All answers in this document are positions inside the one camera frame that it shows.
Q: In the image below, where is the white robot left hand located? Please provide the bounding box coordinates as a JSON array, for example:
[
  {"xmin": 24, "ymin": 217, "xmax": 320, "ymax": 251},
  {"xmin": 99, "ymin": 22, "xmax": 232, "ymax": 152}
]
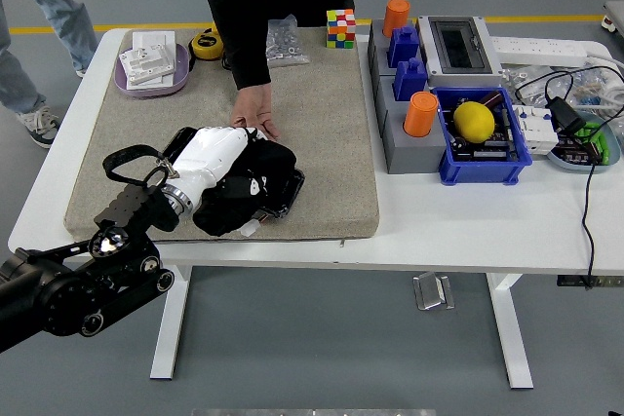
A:
[{"xmin": 168, "ymin": 125, "xmax": 272, "ymax": 201}]

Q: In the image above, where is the person's right hand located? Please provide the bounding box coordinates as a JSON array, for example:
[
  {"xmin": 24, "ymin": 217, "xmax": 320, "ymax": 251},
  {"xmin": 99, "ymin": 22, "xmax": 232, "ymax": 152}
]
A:
[{"xmin": 229, "ymin": 83, "xmax": 282, "ymax": 142}]

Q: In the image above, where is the black rag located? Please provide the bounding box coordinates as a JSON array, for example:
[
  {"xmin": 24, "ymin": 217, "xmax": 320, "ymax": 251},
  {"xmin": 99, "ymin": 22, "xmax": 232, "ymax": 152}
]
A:
[{"xmin": 192, "ymin": 136, "xmax": 298, "ymax": 238}]

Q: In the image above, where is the black glossy panel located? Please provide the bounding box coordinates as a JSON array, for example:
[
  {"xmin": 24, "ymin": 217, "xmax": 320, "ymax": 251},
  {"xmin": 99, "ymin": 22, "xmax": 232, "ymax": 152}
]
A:
[{"xmin": 160, "ymin": 126, "xmax": 306, "ymax": 220}]

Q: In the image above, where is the orange cylinder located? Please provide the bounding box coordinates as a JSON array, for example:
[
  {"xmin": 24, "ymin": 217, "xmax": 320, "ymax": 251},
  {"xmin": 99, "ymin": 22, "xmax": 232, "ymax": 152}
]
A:
[
  {"xmin": 402, "ymin": 91, "xmax": 440, "ymax": 138},
  {"xmin": 381, "ymin": 0, "xmax": 411, "ymax": 40}
]

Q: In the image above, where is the colourful puzzle cube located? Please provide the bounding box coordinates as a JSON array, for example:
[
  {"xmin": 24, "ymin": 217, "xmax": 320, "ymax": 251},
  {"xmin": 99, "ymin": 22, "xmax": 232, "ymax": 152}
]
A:
[{"xmin": 325, "ymin": 8, "xmax": 356, "ymax": 51}]

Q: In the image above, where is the clear bag of screws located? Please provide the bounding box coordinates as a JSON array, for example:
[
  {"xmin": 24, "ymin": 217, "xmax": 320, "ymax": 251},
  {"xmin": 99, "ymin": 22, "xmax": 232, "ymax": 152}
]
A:
[{"xmin": 265, "ymin": 14, "xmax": 311, "ymax": 69}]

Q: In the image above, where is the grey-brown mat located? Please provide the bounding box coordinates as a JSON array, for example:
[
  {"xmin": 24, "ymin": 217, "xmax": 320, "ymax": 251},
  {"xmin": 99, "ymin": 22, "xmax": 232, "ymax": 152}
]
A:
[{"xmin": 63, "ymin": 25, "xmax": 380, "ymax": 245}]

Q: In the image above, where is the yellow tape measure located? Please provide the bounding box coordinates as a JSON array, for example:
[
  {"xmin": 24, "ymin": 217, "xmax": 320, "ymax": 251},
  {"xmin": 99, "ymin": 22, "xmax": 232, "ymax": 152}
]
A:
[{"xmin": 188, "ymin": 21, "xmax": 226, "ymax": 62}]

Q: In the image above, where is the purple tray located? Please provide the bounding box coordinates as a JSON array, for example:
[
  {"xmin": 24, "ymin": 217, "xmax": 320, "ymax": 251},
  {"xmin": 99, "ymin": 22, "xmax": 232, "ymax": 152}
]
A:
[{"xmin": 113, "ymin": 42, "xmax": 191, "ymax": 98}]

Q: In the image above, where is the grey base block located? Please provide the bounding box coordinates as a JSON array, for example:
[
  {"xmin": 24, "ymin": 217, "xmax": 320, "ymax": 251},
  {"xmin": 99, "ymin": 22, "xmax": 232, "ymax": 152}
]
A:
[
  {"xmin": 373, "ymin": 74, "xmax": 449, "ymax": 175},
  {"xmin": 366, "ymin": 19, "xmax": 430, "ymax": 91}
]

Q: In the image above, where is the blue block with knob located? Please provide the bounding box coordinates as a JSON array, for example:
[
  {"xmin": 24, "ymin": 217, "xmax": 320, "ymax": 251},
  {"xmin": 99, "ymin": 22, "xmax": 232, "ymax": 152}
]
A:
[
  {"xmin": 386, "ymin": 24, "xmax": 421, "ymax": 70},
  {"xmin": 392, "ymin": 57, "xmax": 430, "ymax": 103}
]

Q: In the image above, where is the black box under table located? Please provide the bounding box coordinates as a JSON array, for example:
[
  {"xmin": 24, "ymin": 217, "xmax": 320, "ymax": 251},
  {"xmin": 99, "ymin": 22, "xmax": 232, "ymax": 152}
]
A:
[{"xmin": 557, "ymin": 274, "xmax": 624, "ymax": 289}]

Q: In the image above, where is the white table leg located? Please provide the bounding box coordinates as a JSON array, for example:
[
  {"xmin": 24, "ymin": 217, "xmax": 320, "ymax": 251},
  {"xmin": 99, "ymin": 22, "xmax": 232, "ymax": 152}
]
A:
[
  {"xmin": 486, "ymin": 273, "xmax": 534, "ymax": 391},
  {"xmin": 149, "ymin": 264, "xmax": 194, "ymax": 381}
]

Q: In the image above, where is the grey distribution box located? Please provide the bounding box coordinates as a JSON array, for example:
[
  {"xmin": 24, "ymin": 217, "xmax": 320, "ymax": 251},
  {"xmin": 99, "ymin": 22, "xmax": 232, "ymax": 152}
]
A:
[{"xmin": 417, "ymin": 15, "xmax": 504, "ymax": 90}]

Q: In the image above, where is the yellow lemon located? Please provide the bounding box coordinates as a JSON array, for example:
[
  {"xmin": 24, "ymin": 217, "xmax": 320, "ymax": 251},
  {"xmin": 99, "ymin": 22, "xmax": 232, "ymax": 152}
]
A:
[{"xmin": 452, "ymin": 100, "xmax": 496, "ymax": 144}]

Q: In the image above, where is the white power strip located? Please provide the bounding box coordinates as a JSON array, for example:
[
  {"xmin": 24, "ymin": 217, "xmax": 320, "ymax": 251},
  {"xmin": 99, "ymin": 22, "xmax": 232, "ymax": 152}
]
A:
[{"xmin": 487, "ymin": 35, "xmax": 589, "ymax": 69}]

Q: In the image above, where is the clear bag of white rings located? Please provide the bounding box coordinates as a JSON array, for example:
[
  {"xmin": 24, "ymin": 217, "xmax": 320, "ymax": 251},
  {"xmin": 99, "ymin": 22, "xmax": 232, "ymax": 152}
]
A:
[{"xmin": 501, "ymin": 64, "xmax": 555, "ymax": 106}]

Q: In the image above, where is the white circuit breaker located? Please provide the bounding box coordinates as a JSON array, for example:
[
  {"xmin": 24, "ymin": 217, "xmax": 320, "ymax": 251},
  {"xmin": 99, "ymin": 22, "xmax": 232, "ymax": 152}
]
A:
[{"xmin": 511, "ymin": 103, "xmax": 560, "ymax": 155}]

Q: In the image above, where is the blue plastic bin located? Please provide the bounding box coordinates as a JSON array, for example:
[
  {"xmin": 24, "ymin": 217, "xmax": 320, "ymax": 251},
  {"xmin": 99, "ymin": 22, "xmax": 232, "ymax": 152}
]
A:
[{"xmin": 431, "ymin": 86, "xmax": 533, "ymax": 187}]

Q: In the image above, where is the black power adapter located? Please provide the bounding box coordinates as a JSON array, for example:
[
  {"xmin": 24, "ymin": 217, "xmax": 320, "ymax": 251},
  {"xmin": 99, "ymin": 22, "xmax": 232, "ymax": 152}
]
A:
[{"xmin": 544, "ymin": 96, "xmax": 587, "ymax": 135}]

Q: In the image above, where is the white cart base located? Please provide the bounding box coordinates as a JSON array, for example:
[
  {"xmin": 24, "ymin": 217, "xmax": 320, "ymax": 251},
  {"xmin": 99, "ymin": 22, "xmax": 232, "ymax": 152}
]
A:
[{"xmin": 602, "ymin": 0, "xmax": 624, "ymax": 37}]

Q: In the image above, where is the clear bag of blue parts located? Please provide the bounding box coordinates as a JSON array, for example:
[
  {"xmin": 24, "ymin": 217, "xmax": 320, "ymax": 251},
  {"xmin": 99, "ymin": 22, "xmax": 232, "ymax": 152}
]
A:
[{"xmin": 558, "ymin": 66, "xmax": 624, "ymax": 111}]

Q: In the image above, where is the small dark circuit board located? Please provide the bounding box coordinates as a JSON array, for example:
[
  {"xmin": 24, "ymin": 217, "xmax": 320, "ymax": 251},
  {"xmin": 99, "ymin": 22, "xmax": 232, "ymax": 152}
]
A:
[{"xmin": 555, "ymin": 135, "xmax": 604, "ymax": 167}]

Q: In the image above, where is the green plastic part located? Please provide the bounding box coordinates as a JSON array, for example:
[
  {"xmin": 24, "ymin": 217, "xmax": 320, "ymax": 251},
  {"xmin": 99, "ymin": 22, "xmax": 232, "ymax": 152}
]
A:
[{"xmin": 569, "ymin": 121, "xmax": 613, "ymax": 167}]

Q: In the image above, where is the light blue dish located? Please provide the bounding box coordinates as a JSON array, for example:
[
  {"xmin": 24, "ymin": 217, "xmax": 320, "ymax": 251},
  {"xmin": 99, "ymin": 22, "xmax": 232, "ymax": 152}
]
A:
[{"xmin": 546, "ymin": 111, "xmax": 622, "ymax": 173}]

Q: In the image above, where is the white wire connector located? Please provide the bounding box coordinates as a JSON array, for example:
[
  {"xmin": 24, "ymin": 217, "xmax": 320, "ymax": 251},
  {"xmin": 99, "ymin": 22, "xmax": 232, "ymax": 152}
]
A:
[{"xmin": 237, "ymin": 213, "xmax": 269, "ymax": 238}]

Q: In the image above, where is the white switch plate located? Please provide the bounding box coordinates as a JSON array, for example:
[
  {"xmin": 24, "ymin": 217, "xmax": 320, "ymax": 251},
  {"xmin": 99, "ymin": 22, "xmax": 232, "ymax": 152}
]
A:
[{"xmin": 126, "ymin": 29, "xmax": 177, "ymax": 92}]

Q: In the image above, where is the thin black cable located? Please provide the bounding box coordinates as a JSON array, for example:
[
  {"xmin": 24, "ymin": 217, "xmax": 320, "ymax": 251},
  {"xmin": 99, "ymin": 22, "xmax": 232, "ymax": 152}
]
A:
[{"xmin": 514, "ymin": 72, "xmax": 600, "ymax": 290}]

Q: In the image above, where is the silver metal bracket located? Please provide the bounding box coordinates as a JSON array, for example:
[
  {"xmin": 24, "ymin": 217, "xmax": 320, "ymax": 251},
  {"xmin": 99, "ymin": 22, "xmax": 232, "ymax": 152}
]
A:
[{"xmin": 411, "ymin": 271, "xmax": 455, "ymax": 312}]

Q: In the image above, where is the thick white cable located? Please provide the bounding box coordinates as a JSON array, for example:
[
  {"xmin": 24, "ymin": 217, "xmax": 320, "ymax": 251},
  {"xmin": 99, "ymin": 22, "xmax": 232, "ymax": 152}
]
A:
[{"xmin": 582, "ymin": 53, "xmax": 624, "ymax": 120}]

